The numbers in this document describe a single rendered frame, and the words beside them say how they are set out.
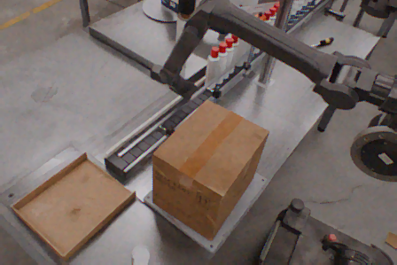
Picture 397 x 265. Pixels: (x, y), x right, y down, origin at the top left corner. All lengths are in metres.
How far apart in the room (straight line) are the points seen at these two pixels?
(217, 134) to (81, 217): 0.53
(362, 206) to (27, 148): 2.01
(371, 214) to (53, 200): 1.94
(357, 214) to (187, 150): 1.67
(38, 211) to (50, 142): 0.30
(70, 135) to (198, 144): 0.63
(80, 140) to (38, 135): 0.17
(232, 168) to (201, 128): 0.18
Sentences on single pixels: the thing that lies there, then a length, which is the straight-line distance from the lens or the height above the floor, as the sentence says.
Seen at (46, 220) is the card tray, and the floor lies 0.83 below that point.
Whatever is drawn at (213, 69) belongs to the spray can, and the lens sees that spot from 1.54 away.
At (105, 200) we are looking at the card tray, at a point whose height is 0.83.
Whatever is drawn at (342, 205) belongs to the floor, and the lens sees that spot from 2.52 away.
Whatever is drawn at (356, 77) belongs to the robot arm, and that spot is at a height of 1.46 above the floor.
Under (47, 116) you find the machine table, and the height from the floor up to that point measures 0.83.
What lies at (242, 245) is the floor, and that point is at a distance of 2.16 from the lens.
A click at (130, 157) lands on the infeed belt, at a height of 0.88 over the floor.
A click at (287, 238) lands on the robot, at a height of 0.24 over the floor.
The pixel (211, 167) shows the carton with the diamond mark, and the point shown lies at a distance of 1.01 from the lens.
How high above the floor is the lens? 1.92
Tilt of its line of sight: 45 degrees down
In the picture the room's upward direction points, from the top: 7 degrees clockwise
